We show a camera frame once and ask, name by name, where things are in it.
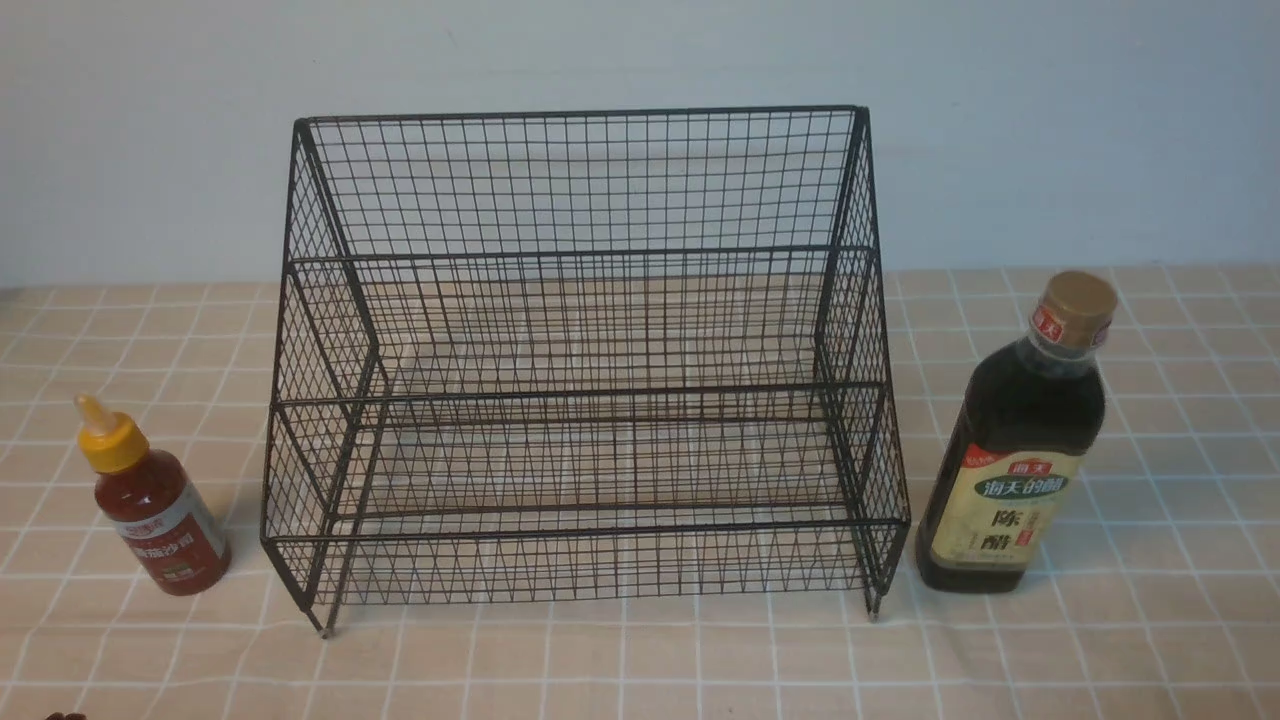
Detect dark vinegar bottle gold cap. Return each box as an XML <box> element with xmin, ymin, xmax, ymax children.
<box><xmin>914</xmin><ymin>272</ymin><xmax>1117</xmax><ymax>594</ymax></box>

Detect red sauce bottle yellow cap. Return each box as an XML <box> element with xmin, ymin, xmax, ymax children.
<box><xmin>74</xmin><ymin>395</ymin><xmax>232</xmax><ymax>597</ymax></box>

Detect beige checked tablecloth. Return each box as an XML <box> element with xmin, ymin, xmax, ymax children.
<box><xmin>1</xmin><ymin>263</ymin><xmax>1279</xmax><ymax>719</ymax></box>

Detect black wire mesh shelf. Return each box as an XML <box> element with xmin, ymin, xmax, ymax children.
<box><xmin>260</xmin><ymin>105</ymin><xmax>911</xmax><ymax>635</ymax></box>

